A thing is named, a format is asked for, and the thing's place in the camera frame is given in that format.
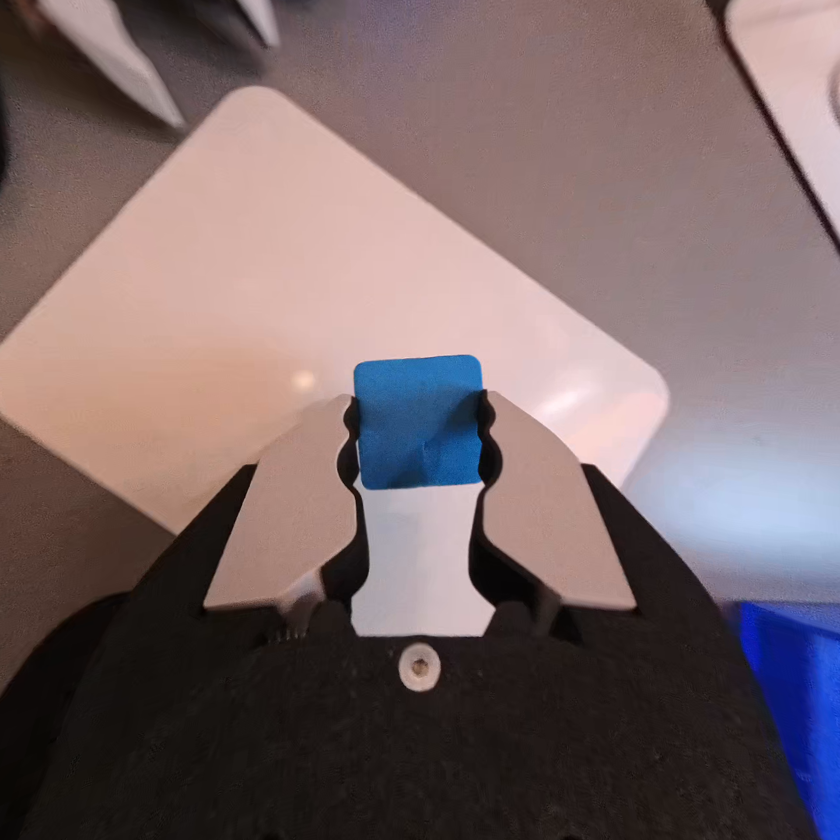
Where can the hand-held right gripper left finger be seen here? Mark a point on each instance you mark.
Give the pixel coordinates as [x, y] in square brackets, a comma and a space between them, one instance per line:
[289, 518]

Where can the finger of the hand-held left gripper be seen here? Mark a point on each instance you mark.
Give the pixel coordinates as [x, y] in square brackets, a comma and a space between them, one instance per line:
[259, 19]
[111, 46]

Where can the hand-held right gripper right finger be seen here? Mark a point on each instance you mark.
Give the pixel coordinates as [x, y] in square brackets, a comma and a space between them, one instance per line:
[551, 525]

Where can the blue whiteboard eraser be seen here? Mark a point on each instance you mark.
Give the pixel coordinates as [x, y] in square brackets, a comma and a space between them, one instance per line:
[417, 420]

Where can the small white whiteboard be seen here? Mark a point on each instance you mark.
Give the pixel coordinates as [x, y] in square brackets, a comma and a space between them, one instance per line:
[229, 262]

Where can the blue plastic bin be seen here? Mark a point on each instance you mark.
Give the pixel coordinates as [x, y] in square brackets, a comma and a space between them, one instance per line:
[807, 689]

